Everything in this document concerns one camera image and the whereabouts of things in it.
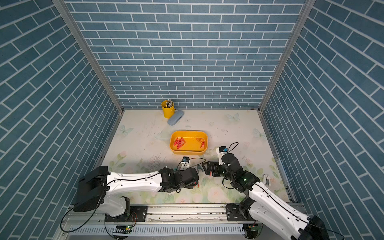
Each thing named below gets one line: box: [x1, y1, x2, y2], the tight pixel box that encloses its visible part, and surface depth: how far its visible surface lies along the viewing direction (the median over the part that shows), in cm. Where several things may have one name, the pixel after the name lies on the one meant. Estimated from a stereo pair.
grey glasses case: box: [167, 110, 184, 126], surface depth 115 cm
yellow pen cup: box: [161, 99, 176, 119], surface depth 111 cm
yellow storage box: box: [169, 130, 208, 156], surface depth 101 cm
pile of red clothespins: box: [173, 137, 206, 149], surface depth 102 cm
